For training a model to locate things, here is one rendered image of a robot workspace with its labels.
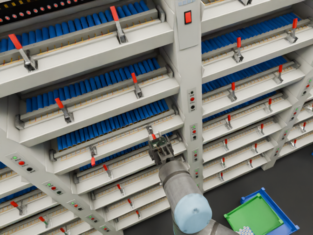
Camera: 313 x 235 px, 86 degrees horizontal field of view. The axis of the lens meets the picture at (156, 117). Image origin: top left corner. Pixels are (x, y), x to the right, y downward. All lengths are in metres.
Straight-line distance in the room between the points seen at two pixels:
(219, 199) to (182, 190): 1.17
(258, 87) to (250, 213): 0.93
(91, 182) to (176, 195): 0.60
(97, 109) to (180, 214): 0.44
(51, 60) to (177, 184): 0.50
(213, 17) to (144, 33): 0.23
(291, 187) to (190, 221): 1.43
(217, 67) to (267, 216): 1.13
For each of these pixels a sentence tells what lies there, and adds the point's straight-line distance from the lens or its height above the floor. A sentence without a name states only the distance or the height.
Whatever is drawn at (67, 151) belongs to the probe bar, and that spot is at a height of 0.99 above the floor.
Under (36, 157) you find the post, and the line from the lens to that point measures 0.80.
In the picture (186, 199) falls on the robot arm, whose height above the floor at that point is 1.08.
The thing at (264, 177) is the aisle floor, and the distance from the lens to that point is 1.79.
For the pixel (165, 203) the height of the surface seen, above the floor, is 0.15.
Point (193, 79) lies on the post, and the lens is 0.69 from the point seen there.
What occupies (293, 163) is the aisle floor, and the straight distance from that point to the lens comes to 1.96.
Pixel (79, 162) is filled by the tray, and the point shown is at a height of 0.94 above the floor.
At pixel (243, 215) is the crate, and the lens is 1.56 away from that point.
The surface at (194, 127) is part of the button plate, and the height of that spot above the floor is 0.88.
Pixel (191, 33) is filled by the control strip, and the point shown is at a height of 1.32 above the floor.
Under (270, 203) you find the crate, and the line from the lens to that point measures 1.69.
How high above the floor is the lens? 1.50
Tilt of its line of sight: 41 degrees down
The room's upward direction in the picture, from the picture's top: 14 degrees counter-clockwise
